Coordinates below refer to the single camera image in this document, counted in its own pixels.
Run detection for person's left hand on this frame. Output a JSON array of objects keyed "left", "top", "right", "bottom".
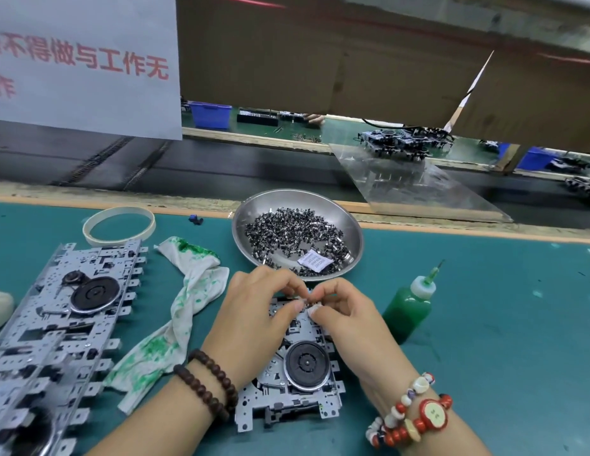
[{"left": 202, "top": 265, "right": 310, "bottom": 390}]

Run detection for person's right hand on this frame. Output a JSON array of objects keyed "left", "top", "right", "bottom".
[{"left": 307, "top": 277, "right": 420, "bottom": 409}]

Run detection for green glue squeeze bottle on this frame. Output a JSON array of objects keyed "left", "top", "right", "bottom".
[{"left": 383, "top": 259, "right": 446, "bottom": 345}]

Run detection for pile of small metal parts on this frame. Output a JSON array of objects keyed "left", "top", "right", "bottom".
[{"left": 244, "top": 208, "right": 353, "bottom": 276}]

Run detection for round metal bowl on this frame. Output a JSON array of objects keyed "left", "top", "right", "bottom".
[{"left": 230, "top": 189, "right": 365, "bottom": 282}]

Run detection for black conveyor belt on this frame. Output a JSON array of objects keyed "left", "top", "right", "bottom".
[{"left": 0, "top": 118, "right": 590, "bottom": 229}]

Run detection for finished mechanisms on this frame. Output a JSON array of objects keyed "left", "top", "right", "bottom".
[{"left": 358, "top": 125, "right": 455, "bottom": 162}]

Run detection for white green-stained cloth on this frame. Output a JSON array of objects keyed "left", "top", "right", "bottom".
[{"left": 105, "top": 236, "right": 230, "bottom": 416}]

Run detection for clear plastic sheet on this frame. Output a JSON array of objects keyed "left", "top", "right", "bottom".
[{"left": 330, "top": 142, "right": 513, "bottom": 224}]

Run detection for black flat box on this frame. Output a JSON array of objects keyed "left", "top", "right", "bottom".
[{"left": 238, "top": 109, "right": 280, "bottom": 126}]

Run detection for blue plastic bin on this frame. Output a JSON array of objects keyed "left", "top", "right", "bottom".
[
  {"left": 189, "top": 101, "right": 234, "bottom": 130},
  {"left": 499, "top": 145, "right": 561, "bottom": 173}
]

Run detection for brown cardboard panel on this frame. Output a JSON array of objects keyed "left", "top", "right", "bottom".
[{"left": 176, "top": 0, "right": 590, "bottom": 156}]

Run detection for white paper sign red text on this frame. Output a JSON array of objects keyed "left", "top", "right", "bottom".
[{"left": 0, "top": 0, "right": 182, "bottom": 141}]

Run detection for brown bead bracelet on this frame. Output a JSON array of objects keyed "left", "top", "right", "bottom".
[{"left": 174, "top": 349, "right": 239, "bottom": 424}]

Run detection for red white bead bracelet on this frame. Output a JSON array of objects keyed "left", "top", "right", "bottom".
[{"left": 366, "top": 371, "right": 455, "bottom": 448}]

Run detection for white tape ring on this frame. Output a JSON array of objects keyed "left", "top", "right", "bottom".
[{"left": 82, "top": 205, "right": 156, "bottom": 248}]

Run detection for red cord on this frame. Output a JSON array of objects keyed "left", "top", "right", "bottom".
[{"left": 209, "top": 0, "right": 590, "bottom": 67}]

